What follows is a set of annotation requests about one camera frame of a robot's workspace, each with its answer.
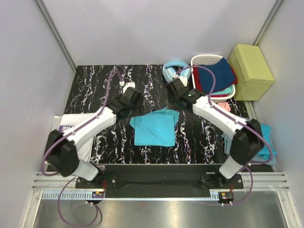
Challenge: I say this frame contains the turquoise t-shirt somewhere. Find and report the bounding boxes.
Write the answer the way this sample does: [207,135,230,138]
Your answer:
[130,108,180,147]

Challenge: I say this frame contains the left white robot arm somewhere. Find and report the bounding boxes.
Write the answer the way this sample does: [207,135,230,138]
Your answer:
[43,87,143,188]

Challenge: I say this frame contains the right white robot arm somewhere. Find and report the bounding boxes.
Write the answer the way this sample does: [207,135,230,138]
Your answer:
[165,78,265,188]

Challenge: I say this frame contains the pile of teal t-shirts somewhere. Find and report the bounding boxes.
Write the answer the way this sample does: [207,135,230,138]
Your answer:
[222,124,277,166]

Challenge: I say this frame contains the light blue headphones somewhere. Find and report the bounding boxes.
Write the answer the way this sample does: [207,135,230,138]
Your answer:
[162,60,191,83]

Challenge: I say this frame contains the white plastic laundry basket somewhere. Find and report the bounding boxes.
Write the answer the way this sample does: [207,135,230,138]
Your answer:
[190,54,236,103]

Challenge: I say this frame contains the pink cube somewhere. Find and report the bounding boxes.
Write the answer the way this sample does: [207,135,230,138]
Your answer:
[218,102,231,112]

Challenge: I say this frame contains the navy blue folded t-shirt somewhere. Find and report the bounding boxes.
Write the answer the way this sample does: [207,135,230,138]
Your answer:
[197,58,236,93]

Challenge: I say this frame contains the teal folded t-shirt in basket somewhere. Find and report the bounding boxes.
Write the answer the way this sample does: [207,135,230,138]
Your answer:
[211,85,233,97]

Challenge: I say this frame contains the white paper sheets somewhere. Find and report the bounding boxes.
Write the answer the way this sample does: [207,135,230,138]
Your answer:
[51,113,93,162]

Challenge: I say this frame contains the yellow-green storage box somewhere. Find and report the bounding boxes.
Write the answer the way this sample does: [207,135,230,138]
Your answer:
[228,44,275,101]

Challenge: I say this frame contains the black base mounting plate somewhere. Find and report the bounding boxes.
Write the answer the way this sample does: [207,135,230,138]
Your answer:
[76,164,244,200]

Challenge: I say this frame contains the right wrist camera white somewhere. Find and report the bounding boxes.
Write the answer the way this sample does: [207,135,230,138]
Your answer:
[173,74,188,86]

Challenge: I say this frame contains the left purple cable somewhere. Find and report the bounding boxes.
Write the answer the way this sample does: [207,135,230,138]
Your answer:
[41,69,125,226]

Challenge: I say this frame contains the purple cable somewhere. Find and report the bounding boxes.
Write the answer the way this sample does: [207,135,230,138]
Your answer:
[41,69,125,226]
[173,65,273,206]

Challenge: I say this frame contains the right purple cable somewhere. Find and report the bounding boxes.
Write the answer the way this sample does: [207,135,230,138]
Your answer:
[173,65,273,206]

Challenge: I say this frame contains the aluminium rail frame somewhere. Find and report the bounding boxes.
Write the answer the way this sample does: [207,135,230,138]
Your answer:
[21,171,302,228]

